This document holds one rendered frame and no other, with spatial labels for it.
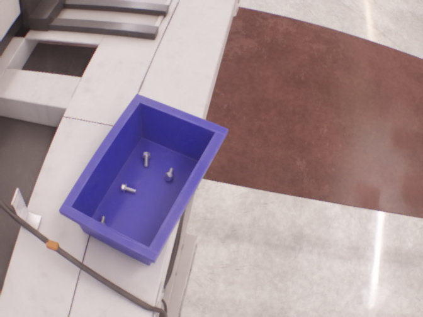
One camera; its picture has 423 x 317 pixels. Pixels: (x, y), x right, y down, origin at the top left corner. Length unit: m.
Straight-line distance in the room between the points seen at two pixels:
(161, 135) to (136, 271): 0.22
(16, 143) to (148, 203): 0.33
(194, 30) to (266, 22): 1.40
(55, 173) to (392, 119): 1.65
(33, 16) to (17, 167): 0.34
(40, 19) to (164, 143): 0.43
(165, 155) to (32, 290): 0.33
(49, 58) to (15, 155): 0.26
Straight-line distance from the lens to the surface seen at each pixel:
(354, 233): 1.83
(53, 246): 0.74
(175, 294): 1.18
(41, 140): 0.98
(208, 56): 1.00
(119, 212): 0.79
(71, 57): 1.12
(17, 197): 0.75
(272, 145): 1.94
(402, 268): 1.85
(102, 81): 0.96
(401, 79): 2.45
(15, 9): 1.07
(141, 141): 0.86
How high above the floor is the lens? 1.53
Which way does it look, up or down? 55 degrees down
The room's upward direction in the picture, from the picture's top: 8 degrees clockwise
